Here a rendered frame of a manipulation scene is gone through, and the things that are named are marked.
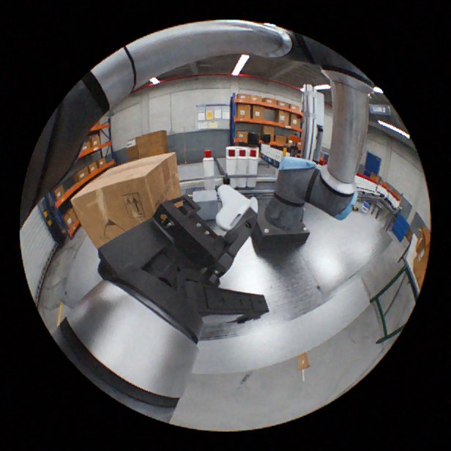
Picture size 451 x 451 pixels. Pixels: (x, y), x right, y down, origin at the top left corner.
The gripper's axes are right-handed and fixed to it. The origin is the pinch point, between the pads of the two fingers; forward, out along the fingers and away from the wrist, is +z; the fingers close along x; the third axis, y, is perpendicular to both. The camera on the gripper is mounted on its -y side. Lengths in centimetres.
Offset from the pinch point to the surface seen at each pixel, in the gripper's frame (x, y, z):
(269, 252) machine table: 2.3, -18.2, 17.7
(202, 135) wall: -5, 229, 444
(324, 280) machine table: -8.0, -35.4, 8.3
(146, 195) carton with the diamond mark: 5.2, 15.4, -2.5
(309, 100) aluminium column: -57, 12, 30
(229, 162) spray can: -7.4, 15.5, 44.4
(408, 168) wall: -673, -386, 257
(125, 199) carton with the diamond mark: 9.1, 18.9, -3.8
